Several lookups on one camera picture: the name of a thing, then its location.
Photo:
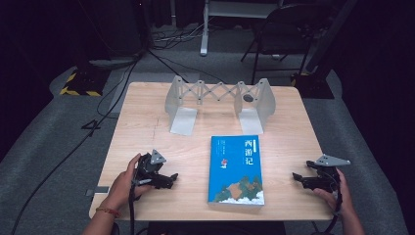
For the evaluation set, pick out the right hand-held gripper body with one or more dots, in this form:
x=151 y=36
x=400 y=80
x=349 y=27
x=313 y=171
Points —
x=329 y=179

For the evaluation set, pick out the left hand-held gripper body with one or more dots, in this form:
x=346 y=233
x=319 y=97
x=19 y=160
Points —
x=147 y=168

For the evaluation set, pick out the grey expandable book stand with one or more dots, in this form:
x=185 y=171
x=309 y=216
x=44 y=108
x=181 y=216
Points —
x=184 y=120

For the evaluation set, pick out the blue book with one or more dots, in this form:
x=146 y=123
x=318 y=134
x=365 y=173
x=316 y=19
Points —
x=235 y=169

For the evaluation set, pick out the person's right hand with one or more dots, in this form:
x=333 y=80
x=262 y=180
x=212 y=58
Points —
x=345 y=199

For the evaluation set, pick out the person's left hand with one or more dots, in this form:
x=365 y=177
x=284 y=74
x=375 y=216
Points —
x=122 y=189

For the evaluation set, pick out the small grey tape strip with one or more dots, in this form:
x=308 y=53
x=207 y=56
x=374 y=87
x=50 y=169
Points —
x=98 y=190

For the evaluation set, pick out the person's dark clothing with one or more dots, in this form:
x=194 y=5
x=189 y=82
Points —
x=215 y=228

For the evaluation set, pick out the black slanted stand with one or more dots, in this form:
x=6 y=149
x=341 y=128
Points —
x=314 y=83

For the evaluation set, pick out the black yellow striped stand base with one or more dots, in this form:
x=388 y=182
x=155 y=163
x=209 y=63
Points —
x=83 y=83

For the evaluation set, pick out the black folding chair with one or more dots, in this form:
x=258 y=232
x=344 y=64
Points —
x=287 y=29

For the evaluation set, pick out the white desk frame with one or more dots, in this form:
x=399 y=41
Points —
x=205 y=32

